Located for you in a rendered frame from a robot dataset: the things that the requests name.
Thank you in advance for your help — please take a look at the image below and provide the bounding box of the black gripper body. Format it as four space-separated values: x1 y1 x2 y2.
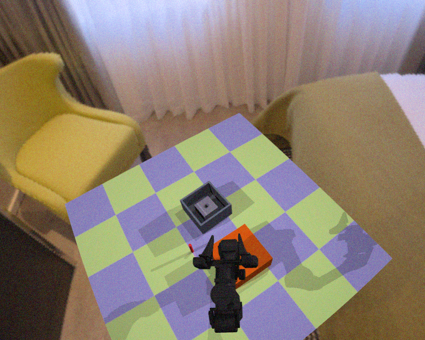
193 255 258 287

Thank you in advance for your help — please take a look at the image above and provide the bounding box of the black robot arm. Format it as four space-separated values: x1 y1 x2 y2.
209 239 245 333

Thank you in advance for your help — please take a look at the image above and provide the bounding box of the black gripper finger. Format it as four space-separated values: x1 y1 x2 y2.
238 233 251 255
199 235 214 260

